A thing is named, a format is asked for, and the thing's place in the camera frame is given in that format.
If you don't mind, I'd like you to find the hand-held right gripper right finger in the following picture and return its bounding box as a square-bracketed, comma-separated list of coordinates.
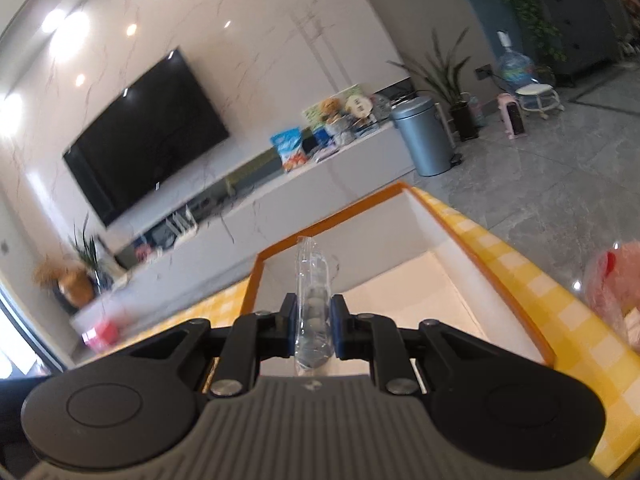
[330, 293, 503, 396]

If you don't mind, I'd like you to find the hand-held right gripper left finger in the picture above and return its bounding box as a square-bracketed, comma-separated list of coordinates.
[120, 293, 301, 398]

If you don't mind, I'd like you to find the clear plastic snack packet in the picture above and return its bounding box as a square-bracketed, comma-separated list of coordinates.
[291, 235, 342, 379]

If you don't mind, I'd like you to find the orange cardboard box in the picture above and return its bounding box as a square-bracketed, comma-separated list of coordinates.
[240, 182, 557, 377]

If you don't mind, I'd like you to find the white marble media console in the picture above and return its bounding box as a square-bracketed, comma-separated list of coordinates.
[69, 121, 417, 362]

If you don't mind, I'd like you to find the white router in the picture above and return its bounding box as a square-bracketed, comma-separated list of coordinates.
[161, 200, 202, 242]

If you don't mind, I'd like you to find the blue snack bag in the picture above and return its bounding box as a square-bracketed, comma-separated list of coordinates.
[270, 127, 307, 174]

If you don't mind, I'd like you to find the pink plastic case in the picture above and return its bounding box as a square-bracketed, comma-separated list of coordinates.
[80, 319, 121, 354]

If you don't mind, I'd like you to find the yellow checked tablecloth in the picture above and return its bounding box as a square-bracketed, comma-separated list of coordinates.
[75, 187, 640, 480]

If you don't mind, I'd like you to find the grey metal trash can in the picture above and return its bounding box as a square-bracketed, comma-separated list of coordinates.
[389, 95, 456, 177]

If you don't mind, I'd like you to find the brown teddy bear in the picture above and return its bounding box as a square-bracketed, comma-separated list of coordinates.
[320, 97, 347, 124]

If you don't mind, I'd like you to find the green printed gift box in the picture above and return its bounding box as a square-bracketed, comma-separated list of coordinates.
[301, 84, 374, 132]

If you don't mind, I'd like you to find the orange vase with dried plants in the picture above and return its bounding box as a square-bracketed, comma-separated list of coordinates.
[32, 254, 97, 312]

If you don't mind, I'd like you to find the black flat television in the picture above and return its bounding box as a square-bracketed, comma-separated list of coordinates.
[62, 47, 231, 229]

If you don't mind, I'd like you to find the tall plant in black pot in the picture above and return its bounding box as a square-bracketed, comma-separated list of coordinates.
[387, 29, 482, 142]

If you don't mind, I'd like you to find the pink space heater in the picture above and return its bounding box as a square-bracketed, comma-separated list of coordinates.
[497, 92, 530, 140]

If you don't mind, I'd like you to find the pink translucent bag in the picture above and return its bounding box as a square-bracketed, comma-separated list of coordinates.
[582, 241, 640, 354]

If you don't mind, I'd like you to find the white round stool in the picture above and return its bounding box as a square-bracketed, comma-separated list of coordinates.
[515, 82, 566, 121]

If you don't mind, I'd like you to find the blue water jug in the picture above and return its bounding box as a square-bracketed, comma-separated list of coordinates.
[495, 30, 537, 94]

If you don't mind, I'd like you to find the hanging green ivy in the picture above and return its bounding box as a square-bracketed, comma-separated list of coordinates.
[467, 0, 568, 67]

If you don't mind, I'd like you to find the dark grey cabinet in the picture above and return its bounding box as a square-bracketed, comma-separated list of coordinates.
[524, 0, 622, 87]

